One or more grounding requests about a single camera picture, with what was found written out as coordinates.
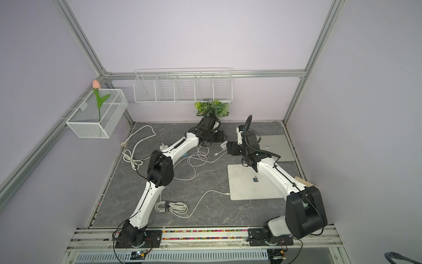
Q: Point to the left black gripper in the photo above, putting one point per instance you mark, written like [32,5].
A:
[221,137]

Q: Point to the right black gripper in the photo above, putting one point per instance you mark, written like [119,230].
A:
[233,146]

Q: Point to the white square laptop charger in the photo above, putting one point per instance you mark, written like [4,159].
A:
[163,147]

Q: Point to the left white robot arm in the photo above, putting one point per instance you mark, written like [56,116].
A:
[160,172]

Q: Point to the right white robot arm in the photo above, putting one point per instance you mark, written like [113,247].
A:
[304,210]

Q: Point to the silver laptop far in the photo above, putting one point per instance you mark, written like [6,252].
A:
[277,144]

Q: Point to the silver laptop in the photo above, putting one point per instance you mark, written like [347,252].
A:
[277,144]
[246,184]

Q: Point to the silver laptop near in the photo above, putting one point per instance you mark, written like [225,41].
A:
[246,184]

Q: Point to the green plant black vase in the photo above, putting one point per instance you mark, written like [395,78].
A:
[213,108]

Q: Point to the cream work glove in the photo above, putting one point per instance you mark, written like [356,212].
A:
[304,182]

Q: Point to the pink artificial tulip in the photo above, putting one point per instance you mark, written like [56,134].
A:
[99,99]

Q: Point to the long white wire basket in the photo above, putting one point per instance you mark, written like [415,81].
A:
[183,85]

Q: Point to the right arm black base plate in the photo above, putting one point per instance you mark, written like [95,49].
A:
[263,237]

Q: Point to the white slotted cable duct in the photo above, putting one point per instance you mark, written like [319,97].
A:
[171,256]

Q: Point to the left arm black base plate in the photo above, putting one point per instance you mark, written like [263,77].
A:
[153,238]

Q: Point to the small white wire basket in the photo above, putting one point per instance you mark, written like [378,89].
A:
[84,120]

